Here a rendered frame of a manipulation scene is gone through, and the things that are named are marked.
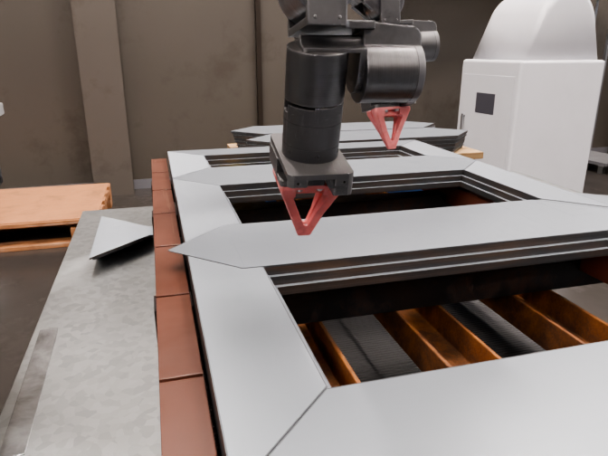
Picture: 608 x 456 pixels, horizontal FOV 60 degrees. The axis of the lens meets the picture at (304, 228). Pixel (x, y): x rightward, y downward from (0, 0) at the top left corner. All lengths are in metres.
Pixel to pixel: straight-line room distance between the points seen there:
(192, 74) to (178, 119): 0.39
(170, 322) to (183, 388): 0.13
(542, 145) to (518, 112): 0.34
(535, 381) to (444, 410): 0.09
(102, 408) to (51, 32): 4.03
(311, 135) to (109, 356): 0.50
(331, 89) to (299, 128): 0.05
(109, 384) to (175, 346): 0.24
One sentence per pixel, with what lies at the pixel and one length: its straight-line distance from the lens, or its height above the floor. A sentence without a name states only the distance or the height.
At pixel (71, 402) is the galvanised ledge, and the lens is 0.78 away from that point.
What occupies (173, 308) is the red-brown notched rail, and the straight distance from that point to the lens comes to 0.65.
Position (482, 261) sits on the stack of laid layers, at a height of 0.83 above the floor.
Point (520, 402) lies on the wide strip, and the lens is 0.47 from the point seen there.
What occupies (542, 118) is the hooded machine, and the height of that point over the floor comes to 0.66.
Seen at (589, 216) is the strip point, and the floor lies 0.85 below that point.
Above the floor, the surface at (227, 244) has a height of 0.85.
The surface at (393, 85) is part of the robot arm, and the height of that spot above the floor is 1.08.
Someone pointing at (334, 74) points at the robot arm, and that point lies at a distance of 0.49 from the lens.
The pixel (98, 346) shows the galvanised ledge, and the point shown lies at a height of 0.68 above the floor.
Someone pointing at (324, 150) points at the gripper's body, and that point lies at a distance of 0.51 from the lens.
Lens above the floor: 1.11
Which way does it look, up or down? 19 degrees down
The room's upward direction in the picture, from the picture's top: straight up
